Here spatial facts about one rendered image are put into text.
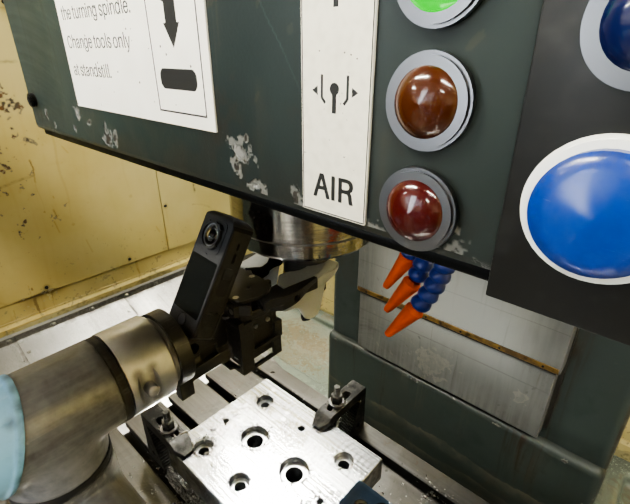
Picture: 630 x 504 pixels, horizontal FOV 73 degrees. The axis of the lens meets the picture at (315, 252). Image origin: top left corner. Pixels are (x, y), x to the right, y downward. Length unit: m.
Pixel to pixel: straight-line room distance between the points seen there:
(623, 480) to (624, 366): 0.59
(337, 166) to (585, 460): 0.97
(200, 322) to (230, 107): 0.24
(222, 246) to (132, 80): 0.17
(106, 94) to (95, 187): 1.15
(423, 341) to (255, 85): 0.90
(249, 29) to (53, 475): 0.32
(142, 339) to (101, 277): 1.16
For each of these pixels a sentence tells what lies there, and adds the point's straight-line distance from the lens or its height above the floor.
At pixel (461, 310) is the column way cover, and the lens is 0.94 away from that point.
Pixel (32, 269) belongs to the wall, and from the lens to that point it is 1.45.
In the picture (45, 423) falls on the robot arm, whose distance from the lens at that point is 0.36.
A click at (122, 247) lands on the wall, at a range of 1.53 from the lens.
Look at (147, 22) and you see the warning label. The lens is 0.24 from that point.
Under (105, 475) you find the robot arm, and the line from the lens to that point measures 0.41.
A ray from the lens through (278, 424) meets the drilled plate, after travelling 0.85.
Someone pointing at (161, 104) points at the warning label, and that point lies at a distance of 0.24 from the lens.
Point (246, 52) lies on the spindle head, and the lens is 0.18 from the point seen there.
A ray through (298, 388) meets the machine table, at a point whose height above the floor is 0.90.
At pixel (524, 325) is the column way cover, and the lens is 0.90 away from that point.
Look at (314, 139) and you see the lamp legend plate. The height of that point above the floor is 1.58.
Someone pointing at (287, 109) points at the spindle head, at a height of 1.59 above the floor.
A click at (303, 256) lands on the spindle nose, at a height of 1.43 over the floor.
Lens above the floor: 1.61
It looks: 25 degrees down
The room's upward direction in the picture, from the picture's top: straight up
